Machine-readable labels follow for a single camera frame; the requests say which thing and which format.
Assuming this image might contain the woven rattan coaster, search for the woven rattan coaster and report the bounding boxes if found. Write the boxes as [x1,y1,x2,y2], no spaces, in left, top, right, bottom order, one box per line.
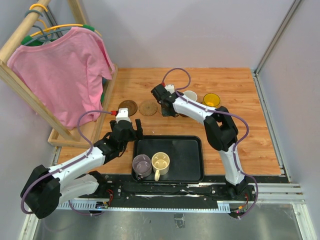
[138,100,158,117]
[157,106,162,115]

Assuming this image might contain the pale green mug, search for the pale green mug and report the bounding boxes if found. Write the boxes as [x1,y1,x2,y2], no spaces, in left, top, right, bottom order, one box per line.
[183,90,198,102]

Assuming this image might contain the purple mug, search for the purple mug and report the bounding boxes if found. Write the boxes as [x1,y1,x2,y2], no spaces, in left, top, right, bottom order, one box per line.
[132,154,152,181]

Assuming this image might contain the cream yellow mug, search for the cream yellow mug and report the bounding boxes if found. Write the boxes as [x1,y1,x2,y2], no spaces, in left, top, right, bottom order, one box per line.
[151,152,170,182]

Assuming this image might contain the yellow transparent cup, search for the yellow transparent cup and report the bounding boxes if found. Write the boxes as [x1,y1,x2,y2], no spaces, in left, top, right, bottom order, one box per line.
[202,93,221,108]

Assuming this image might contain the black plastic tray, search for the black plastic tray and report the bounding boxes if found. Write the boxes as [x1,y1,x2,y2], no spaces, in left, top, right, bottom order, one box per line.
[133,135,205,184]

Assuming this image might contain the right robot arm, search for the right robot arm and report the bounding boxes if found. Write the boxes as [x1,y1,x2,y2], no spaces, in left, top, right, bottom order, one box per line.
[151,84,248,200]

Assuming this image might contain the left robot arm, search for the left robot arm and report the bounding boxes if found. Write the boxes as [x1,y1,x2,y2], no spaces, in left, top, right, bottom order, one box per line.
[20,119,143,219]

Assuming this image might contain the pink t-shirt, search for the pink t-shirt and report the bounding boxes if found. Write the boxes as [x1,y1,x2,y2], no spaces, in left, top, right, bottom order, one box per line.
[7,27,115,130]

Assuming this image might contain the yellow clothes hanger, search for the yellow clothes hanger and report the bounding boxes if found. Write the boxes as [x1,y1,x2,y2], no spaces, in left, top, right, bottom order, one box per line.
[25,0,102,37]

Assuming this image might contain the grey clothes hanger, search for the grey clothes hanger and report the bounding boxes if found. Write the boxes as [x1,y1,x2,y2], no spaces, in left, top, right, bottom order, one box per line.
[20,9,71,46]

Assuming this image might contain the wooden clothes rack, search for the wooden clothes rack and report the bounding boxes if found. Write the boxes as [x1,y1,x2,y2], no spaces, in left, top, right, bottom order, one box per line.
[0,0,118,148]

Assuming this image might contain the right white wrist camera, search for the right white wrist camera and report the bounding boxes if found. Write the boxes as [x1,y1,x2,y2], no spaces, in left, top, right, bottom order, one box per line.
[164,84,175,94]

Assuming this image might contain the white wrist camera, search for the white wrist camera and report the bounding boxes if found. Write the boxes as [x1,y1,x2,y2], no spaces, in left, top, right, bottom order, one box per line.
[164,84,175,94]
[115,108,131,123]

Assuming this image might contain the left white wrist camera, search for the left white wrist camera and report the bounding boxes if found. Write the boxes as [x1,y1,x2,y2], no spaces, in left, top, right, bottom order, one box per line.
[115,108,131,123]

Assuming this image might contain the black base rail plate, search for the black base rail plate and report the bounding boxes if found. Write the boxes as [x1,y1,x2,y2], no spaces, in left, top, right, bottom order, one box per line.
[82,174,256,209]

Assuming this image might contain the aluminium frame post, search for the aluminium frame post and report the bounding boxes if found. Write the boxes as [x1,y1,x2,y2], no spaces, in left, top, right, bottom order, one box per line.
[253,0,304,76]

